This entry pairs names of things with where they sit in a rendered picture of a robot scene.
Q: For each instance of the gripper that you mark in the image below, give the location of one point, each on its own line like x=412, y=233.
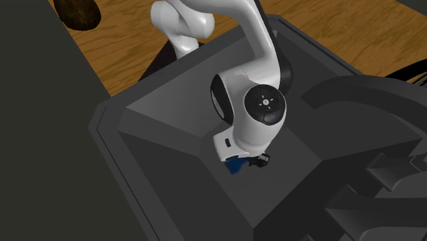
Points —
x=260, y=161

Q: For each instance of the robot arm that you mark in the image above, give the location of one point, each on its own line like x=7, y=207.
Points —
x=257, y=133

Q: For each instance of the blue small object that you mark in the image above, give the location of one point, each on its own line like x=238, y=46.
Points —
x=234, y=166

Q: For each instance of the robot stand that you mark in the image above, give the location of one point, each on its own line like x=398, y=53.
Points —
x=160, y=63

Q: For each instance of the dark brown round object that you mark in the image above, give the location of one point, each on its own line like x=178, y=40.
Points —
x=78, y=13

